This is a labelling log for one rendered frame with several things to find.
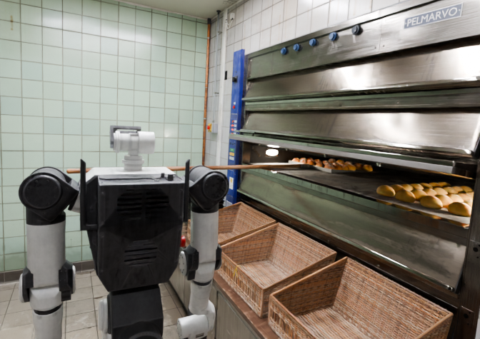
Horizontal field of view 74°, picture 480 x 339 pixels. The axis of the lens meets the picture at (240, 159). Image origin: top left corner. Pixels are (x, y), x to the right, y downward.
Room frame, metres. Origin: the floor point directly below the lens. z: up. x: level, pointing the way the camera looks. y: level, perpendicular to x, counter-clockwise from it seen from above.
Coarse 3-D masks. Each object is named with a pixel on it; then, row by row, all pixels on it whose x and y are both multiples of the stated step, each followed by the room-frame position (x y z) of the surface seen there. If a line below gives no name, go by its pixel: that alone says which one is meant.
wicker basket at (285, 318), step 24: (336, 264) 1.59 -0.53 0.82; (360, 264) 1.54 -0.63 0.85; (288, 288) 1.46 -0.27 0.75; (312, 288) 1.53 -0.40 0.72; (336, 288) 1.60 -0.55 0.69; (360, 288) 1.49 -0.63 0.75; (384, 288) 1.39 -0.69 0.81; (408, 288) 1.31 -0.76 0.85; (288, 312) 1.29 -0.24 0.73; (312, 312) 1.53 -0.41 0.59; (336, 312) 1.54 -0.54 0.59; (360, 312) 1.45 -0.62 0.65; (384, 312) 1.35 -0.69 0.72; (408, 312) 1.27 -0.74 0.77; (432, 312) 1.20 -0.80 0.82; (288, 336) 1.27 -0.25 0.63; (312, 336) 1.14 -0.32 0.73; (336, 336) 1.35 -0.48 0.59; (360, 336) 1.36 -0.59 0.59; (384, 336) 1.31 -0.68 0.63; (408, 336) 1.24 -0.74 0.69; (432, 336) 1.09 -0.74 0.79
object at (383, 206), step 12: (264, 168) 2.47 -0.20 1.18; (288, 180) 2.16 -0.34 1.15; (300, 180) 2.04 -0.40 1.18; (324, 192) 1.84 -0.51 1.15; (336, 192) 1.76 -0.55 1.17; (348, 192) 1.72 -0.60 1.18; (360, 204) 1.61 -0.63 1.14; (372, 204) 1.54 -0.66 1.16; (384, 204) 1.48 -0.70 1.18; (408, 216) 1.37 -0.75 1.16; (420, 216) 1.33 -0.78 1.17; (432, 216) 1.30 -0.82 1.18; (444, 228) 1.23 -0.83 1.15; (456, 228) 1.20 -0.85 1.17; (468, 228) 1.16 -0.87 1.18
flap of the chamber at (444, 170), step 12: (264, 144) 2.24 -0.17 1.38; (276, 144) 2.04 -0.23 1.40; (288, 144) 1.94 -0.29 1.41; (336, 156) 1.73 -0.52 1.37; (348, 156) 1.51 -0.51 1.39; (360, 156) 1.45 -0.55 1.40; (372, 156) 1.39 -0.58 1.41; (408, 168) 1.42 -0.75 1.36; (420, 168) 1.20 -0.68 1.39; (432, 168) 1.16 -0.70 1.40; (444, 168) 1.12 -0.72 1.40; (456, 168) 1.11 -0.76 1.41
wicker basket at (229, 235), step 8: (224, 208) 2.61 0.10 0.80; (232, 208) 2.64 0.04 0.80; (240, 208) 2.65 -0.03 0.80; (248, 208) 2.55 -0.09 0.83; (224, 216) 2.61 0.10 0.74; (232, 216) 2.64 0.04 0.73; (240, 216) 2.61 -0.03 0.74; (248, 216) 2.51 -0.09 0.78; (256, 216) 2.41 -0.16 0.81; (264, 216) 2.32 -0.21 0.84; (224, 224) 2.61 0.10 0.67; (232, 224) 2.64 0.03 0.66; (248, 224) 2.48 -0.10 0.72; (256, 224) 2.37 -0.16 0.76; (264, 224) 2.17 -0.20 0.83; (272, 224) 2.19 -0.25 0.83; (224, 232) 2.61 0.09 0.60; (232, 232) 2.64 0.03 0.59; (240, 232) 2.53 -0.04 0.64; (248, 232) 2.10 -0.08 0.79; (224, 240) 2.46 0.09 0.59; (232, 240) 2.05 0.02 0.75; (248, 256) 2.11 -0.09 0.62
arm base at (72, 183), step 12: (24, 180) 0.73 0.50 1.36; (36, 180) 0.74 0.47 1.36; (48, 180) 0.75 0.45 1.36; (60, 180) 0.76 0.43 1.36; (72, 180) 0.87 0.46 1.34; (24, 192) 0.72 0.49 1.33; (36, 192) 0.74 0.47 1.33; (48, 192) 0.75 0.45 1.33; (60, 192) 0.76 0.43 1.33; (72, 192) 0.78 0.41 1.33; (24, 204) 0.73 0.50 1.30; (36, 204) 0.73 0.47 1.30; (48, 204) 0.74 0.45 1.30; (60, 204) 0.76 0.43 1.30; (48, 216) 0.75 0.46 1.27
